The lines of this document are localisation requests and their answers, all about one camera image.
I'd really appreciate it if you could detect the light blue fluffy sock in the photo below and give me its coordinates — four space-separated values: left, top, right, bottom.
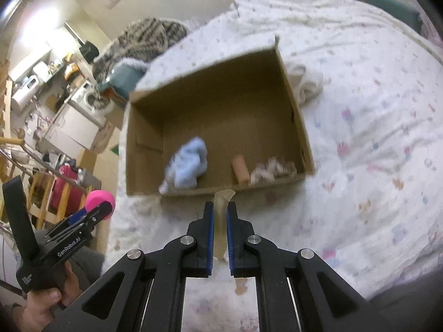
158 136 208 195

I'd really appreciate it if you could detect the person's left hand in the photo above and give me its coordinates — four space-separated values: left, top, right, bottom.
12 261 83 331

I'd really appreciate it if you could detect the white microwave oven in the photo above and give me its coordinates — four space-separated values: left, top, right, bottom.
11 75 40 115

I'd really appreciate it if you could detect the brown patterned floor mat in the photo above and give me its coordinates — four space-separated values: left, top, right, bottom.
90 121 115 154

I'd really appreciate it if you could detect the beige scrunchie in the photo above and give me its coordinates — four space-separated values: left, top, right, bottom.
249 157 297 185

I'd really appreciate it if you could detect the striped knitted blanket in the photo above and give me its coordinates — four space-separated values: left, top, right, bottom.
92 17 189 82

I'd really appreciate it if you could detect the orange foam cylinder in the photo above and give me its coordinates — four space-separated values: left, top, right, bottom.
231 154 250 184

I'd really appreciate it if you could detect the yellow wooden shelf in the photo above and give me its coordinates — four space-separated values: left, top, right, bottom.
26 172 93 230

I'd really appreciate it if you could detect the teal cushion orange lining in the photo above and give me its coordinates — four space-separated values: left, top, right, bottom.
97 64 145 107

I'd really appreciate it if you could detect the beige translucent soft strip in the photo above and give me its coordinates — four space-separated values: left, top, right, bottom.
213 189 235 260

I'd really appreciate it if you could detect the magenta bag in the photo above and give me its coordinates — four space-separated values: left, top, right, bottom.
48 164 87 217

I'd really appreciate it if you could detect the black hanging garment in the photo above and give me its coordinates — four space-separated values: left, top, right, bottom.
79 40 99 64

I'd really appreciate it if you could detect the rolled white towel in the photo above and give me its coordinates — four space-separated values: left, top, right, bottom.
285 62 324 106

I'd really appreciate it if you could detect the pink rubber toy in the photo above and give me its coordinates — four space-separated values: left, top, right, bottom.
84 190 116 220

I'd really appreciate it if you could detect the white patterned bed quilt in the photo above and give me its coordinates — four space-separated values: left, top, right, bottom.
101 0 443 332

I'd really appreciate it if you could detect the white washing machine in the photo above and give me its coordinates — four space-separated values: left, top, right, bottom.
68 79 107 128

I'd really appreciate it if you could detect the white kitchen cabinet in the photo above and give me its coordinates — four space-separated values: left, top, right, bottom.
38 104 99 159

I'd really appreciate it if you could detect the brown cardboard box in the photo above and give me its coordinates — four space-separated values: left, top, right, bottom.
125 44 315 196

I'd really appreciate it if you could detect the teal bolster pillow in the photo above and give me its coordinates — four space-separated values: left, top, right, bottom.
358 0 423 34

